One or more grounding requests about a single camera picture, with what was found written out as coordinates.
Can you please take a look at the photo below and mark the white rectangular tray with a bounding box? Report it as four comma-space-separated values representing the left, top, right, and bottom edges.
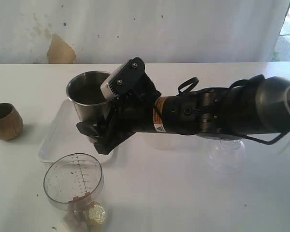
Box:
37, 100, 118, 164

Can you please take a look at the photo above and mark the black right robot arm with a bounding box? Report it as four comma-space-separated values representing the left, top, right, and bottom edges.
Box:
77, 74, 290, 155

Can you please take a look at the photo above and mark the stainless steel tumbler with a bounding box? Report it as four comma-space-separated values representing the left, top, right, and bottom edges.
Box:
66, 71, 111, 124

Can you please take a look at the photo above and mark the translucent plastic container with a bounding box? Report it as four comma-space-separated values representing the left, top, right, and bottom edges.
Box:
144, 133, 208, 151

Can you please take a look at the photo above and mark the clear graduated shaker cup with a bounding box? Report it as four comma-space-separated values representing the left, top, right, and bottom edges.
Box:
43, 153, 108, 232

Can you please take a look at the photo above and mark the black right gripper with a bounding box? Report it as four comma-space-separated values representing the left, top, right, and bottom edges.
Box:
76, 74, 161, 155

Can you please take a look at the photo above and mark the clear dome strainer lid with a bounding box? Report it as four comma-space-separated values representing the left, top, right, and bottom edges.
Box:
207, 140, 247, 174

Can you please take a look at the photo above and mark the brown wooden cup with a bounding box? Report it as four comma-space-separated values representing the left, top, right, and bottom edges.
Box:
0, 102, 24, 141

